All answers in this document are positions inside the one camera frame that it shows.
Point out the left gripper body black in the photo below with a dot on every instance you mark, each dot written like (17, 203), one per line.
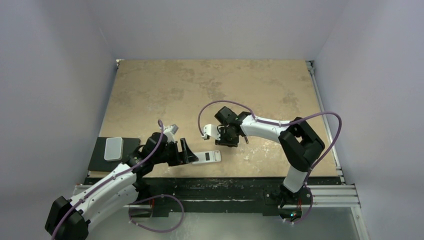
(173, 157)

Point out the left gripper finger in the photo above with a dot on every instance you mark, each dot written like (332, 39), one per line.
(188, 158)
(185, 150)

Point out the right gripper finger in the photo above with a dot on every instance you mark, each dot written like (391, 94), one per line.
(233, 143)
(222, 142)

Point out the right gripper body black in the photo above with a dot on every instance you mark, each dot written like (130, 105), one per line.
(226, 138)

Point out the red white remote control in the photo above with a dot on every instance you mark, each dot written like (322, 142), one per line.
(207, 157)

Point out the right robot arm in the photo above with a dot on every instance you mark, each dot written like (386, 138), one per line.
(300, 143)

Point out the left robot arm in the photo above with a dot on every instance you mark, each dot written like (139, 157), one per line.
(73, 218)

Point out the white plastic box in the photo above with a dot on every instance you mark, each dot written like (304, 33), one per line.
(113, 149)

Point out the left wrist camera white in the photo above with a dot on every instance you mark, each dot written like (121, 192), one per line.
(170, 132)

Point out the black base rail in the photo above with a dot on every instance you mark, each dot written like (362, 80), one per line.
(241, 195)

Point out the aluminium frame rail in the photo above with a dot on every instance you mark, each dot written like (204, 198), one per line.
(338, 194)

